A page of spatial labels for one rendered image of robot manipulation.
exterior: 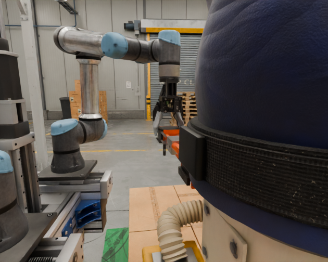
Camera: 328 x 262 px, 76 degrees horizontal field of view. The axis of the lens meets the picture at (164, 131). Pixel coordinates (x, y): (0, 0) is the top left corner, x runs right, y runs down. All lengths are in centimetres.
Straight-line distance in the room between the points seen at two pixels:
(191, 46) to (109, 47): 978
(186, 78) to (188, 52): 114
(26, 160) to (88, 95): 40
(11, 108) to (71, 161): 36
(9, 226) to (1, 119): 36
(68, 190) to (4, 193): 49
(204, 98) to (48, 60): 1111
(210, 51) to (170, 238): 29
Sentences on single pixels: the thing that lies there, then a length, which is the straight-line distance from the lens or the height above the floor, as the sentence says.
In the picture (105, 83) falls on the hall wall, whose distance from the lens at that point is 1041.
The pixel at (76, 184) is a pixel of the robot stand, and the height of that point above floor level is 98.
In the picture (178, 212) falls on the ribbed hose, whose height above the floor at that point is 120.
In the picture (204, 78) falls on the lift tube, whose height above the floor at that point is 142.
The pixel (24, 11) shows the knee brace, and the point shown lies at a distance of 396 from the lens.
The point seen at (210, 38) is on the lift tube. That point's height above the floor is 145.
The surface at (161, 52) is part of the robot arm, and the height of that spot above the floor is 153.
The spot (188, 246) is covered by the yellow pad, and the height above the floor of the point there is 114.
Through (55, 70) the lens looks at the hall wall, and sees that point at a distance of 1110.
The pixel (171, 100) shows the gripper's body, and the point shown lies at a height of 138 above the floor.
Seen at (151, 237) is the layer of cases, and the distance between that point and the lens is 141.
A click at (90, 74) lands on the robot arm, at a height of 148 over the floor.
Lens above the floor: 141
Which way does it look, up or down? 11 degrees down
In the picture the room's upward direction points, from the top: straight up
